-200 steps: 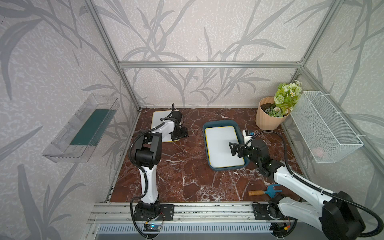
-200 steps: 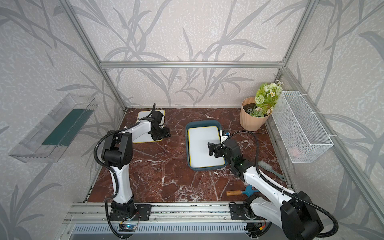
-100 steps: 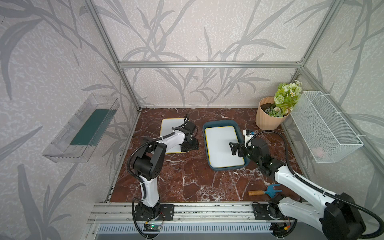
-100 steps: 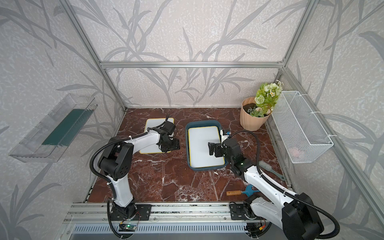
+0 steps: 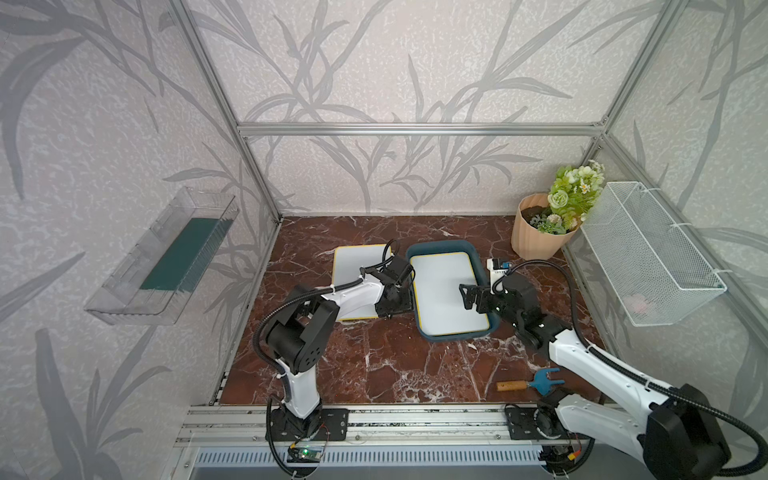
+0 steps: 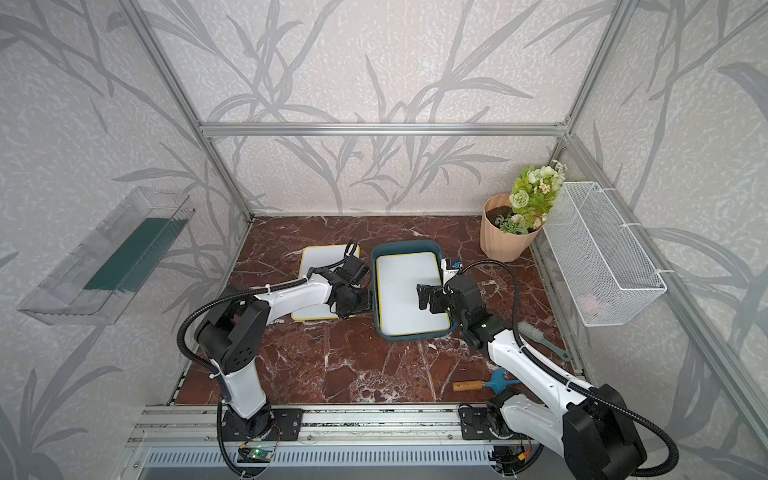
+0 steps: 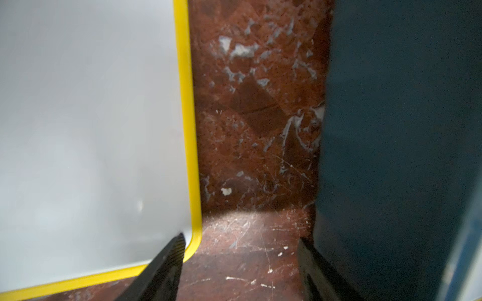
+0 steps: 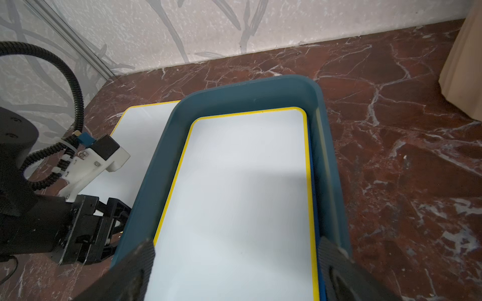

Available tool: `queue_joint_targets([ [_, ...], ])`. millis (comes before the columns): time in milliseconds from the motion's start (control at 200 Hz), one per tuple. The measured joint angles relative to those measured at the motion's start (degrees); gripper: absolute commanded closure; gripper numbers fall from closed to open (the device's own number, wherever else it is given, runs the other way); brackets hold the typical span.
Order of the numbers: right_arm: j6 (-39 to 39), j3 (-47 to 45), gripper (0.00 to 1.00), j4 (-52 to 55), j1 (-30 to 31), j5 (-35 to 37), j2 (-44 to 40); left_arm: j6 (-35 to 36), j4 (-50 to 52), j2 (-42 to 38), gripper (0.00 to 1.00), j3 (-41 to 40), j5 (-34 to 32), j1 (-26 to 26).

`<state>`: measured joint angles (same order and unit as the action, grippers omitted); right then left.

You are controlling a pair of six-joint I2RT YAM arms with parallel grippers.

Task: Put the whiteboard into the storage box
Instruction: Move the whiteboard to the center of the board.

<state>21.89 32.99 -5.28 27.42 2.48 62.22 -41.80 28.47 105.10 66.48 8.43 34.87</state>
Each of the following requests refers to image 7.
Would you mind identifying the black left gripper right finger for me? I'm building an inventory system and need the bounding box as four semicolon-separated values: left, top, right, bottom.
297;238;363;301

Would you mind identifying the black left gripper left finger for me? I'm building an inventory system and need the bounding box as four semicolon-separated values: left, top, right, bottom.
116;233;186;301

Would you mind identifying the dark teal storage tray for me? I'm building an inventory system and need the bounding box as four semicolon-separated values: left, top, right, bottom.
314;1;481;300

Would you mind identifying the yellow framed whiteboard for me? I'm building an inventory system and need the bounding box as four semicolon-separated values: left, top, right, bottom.
1;1;202;300

